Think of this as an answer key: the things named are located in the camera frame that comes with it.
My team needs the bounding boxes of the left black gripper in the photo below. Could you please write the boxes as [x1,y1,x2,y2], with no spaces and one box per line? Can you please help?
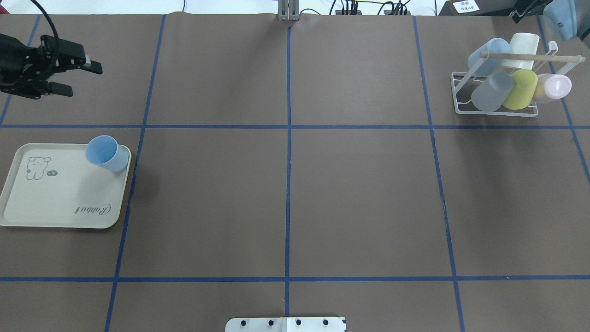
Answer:
[0,34,103,100]

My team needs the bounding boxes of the blue cup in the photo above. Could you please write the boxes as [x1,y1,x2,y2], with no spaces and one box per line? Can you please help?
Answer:
[85,135,130,172]
[467,38,511,77]

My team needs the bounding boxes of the grey white cup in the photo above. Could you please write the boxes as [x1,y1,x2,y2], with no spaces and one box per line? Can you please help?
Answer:
[471,72,514,112]

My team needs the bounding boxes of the cream white cup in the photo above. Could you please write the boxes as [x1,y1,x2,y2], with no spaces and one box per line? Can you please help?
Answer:
[500,32,540,70]

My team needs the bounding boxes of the yellow plastic cup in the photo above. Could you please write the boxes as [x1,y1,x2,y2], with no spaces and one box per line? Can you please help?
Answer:
[502,69,539,111]

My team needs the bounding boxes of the pink plastic cup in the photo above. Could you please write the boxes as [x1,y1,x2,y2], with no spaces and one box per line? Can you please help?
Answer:
[532,73,572,104]

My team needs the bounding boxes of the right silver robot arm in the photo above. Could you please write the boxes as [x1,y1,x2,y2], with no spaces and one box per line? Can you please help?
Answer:
[543,0,590,42]

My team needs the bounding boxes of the cream plastic tray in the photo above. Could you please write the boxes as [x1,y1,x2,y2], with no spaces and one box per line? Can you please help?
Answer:
[0,143,130,229]

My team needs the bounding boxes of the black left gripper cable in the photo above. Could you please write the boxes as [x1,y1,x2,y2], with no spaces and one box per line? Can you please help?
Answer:
[30,0,60,65]

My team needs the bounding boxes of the aluminium frame post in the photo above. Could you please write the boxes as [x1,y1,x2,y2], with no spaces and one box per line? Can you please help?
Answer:
[277,0,301,22]

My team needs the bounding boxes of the grey metal base plate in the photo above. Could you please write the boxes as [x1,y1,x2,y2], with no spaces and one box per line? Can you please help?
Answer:
[225,317,347,332]

